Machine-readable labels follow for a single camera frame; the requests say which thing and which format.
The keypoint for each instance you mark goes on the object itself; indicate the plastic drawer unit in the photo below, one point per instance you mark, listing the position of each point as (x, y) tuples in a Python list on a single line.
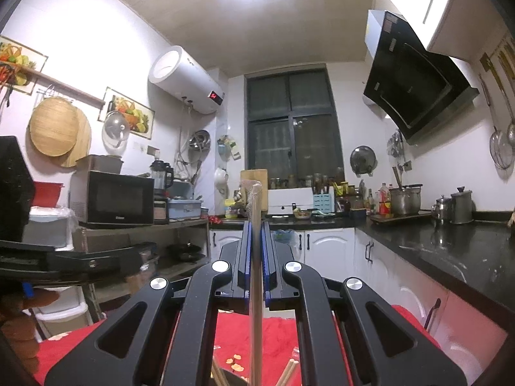
[(52, 225)]

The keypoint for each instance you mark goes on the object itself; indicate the black wok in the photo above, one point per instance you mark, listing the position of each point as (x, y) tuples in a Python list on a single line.
[(185, 252)]

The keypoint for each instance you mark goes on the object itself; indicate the wooden wall rail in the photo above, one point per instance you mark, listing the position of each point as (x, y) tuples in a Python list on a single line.
[(64, 87)]

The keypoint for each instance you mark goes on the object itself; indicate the white lower cabinets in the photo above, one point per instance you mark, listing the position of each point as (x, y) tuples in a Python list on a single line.
[(334, 249)]

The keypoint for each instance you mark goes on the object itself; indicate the row of hanging kitchen utensils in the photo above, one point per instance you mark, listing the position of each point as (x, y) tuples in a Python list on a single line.
[(501, 148)]

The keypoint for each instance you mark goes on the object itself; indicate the white hanging ladle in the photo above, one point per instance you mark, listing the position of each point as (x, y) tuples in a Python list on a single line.
[(221, 179)]

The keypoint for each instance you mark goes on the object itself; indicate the wooden cutting board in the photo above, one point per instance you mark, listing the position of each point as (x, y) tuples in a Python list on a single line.
[(261, 181)]

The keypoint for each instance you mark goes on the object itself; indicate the blue plastic bag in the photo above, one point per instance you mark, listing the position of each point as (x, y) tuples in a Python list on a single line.
[(286, 236)]

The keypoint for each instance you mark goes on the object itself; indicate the white water heater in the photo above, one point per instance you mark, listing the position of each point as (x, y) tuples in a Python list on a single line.
[(181, 76)]

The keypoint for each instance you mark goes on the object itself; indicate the black kitchen countertop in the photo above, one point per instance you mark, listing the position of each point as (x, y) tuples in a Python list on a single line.
[(442, 249)]

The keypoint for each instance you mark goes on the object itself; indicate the hanging steel bowl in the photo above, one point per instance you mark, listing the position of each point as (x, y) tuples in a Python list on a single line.
[(199, 140)]

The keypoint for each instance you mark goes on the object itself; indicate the row of glass jars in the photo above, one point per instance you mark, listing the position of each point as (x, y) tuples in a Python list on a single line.
[(305, 181)]

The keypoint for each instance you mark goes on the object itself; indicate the grey lidded container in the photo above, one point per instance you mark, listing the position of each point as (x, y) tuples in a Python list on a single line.
[(98, 165)]

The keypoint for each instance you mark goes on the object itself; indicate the person's left hand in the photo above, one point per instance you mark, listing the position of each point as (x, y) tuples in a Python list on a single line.
[(20, 321)]

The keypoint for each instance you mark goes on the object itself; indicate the black blender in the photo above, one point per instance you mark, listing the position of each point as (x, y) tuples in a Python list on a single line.
[(161, 179)]

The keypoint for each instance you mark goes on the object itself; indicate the red plastic basin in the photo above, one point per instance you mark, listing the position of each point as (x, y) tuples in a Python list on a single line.
[(48, 193)]

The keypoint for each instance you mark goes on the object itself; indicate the fruit wall picture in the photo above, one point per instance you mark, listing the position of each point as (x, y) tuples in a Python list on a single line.
[(132, 112), (20, 64)]

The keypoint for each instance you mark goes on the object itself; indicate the black range hood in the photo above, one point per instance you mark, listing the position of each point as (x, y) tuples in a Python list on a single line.
[(410, 88)]

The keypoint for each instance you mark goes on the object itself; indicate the white cabinets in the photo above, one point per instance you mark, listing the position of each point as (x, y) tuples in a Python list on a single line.
[(462, 16), (334, 249)]

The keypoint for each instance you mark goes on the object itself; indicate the dark kitchen window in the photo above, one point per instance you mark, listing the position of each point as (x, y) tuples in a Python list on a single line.
[(293, 128)]

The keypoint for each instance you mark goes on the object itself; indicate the white upper cabinets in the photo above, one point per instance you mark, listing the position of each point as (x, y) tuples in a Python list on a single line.
[(462, 16)]

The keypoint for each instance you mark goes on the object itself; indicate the metal shelf rack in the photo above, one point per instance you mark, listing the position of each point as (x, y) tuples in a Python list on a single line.
[(161, 225)]

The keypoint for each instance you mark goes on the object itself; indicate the black microwave oven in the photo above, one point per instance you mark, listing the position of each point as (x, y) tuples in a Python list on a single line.
[(112, 197)]

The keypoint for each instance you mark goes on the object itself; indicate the blue plastic box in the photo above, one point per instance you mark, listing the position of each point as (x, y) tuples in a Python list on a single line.
[(185, 209)]

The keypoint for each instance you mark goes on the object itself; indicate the blue knife holder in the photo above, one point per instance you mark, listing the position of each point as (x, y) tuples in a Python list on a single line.
[(324, 203)]

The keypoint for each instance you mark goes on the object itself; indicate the small steel kettle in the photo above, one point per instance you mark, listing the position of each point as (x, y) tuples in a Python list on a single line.
[(440, 209)]

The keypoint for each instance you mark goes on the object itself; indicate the glass pot lid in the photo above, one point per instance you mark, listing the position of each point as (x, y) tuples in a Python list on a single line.
[(116, 128)]

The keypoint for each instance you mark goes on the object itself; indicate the red floral blanket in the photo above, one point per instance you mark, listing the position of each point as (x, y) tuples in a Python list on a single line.
[(277, 337)]

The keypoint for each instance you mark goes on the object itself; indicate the steel canister with lid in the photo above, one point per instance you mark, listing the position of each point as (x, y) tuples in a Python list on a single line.
[(461, 207)]

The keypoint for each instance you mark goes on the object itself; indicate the chopstick pair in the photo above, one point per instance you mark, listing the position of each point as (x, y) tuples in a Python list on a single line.
[(287, 372), (256, 329), (218, 376)]

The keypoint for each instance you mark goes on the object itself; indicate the large steel pot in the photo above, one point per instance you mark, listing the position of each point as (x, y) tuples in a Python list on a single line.
[(404, 201)]

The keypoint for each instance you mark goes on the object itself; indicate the dark hanging pan lid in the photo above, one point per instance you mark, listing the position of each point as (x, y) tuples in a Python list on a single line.
[(362, 161)]

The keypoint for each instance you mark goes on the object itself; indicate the round woven bamboo tray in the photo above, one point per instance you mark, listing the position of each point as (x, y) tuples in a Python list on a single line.
[(52, 126)]

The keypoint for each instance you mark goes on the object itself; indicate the cooking oil bottle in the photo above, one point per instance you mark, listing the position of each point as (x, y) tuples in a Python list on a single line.
[(385, 201)]

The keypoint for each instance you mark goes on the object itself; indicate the small food bowl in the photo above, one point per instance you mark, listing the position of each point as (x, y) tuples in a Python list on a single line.
[(301, 214)]

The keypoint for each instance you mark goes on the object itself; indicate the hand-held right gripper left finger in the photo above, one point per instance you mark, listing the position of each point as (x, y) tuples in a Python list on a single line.
[(246, 249)]

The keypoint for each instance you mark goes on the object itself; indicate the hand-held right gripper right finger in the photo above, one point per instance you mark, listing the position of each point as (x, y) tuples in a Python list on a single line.
[(268, 249)]

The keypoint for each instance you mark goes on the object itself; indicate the round wooden board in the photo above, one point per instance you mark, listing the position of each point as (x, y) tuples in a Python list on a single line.
[(82, 144)]

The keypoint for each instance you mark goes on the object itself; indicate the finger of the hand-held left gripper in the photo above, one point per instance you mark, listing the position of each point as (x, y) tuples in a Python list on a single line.
[(108, 259)]

